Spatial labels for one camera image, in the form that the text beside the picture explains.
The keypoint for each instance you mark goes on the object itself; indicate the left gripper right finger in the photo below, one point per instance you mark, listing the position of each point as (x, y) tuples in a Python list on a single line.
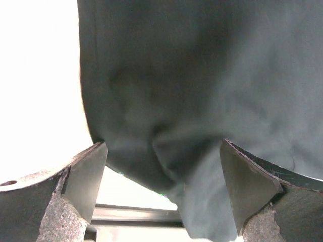
[(270, 203)]

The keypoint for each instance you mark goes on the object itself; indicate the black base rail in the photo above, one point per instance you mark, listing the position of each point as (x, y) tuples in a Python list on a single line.
[(121, 223)]

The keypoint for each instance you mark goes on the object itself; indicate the black t shirt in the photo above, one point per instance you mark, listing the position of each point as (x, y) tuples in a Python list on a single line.
[(164, 82)]

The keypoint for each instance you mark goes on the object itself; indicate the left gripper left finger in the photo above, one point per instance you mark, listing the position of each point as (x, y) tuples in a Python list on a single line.
[(53, 205)]

